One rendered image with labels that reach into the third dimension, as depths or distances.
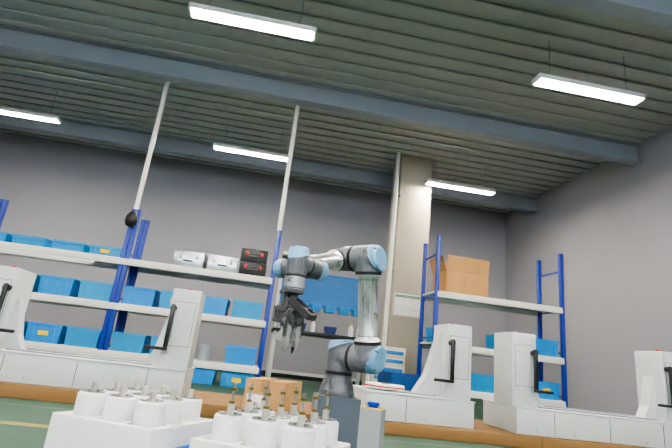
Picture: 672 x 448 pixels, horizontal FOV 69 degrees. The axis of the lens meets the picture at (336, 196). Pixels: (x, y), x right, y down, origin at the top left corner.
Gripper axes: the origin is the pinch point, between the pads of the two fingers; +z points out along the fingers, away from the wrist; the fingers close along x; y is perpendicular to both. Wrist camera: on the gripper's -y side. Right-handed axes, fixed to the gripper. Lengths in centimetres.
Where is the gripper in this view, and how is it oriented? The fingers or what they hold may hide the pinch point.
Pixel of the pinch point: (290, 349)
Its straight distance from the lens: 174.7
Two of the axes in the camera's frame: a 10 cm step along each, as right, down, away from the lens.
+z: -1.1, 9.4, -3.1
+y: -8.0, 1.0, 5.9
